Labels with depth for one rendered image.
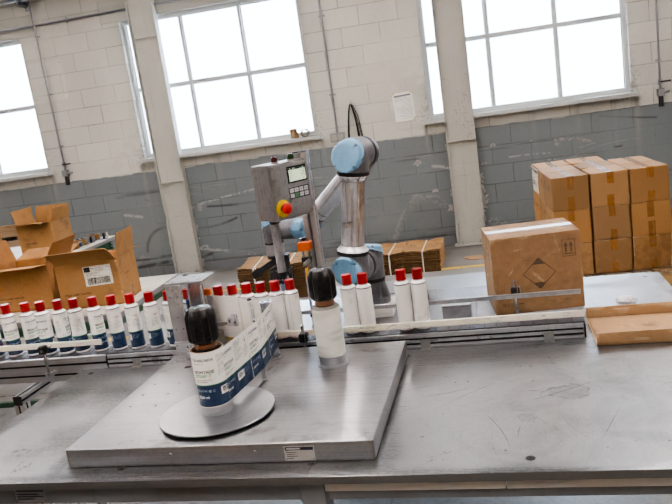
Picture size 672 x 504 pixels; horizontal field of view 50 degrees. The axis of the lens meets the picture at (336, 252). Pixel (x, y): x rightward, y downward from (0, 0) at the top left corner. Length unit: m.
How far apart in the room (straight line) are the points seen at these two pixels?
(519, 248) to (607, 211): 3.15
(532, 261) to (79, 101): 6.89
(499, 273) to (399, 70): 5.37
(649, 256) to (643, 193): 0.47
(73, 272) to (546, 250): 2.48
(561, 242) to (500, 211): 5.30
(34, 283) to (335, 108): 4.43
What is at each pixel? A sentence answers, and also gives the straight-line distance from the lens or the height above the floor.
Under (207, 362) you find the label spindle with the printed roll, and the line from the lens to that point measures 1.90.
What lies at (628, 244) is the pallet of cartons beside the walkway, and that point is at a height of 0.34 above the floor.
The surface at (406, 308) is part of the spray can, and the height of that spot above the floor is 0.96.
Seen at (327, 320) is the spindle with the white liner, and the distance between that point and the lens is 2.11.
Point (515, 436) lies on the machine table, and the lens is 1.78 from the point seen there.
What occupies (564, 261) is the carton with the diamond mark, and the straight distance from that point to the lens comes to 2.56.
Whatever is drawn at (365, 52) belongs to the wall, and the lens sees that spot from 7.77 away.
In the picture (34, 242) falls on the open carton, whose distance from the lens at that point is 6.60.
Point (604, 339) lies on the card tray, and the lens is 2.30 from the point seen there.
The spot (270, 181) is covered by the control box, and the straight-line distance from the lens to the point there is 2.39.
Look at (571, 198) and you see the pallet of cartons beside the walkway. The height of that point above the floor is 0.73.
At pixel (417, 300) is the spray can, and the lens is 2.36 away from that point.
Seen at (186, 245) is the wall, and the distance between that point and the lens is 8.39.
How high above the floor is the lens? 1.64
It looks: 11 degrees down
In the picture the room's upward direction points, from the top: 8 degrees counter-clockwise
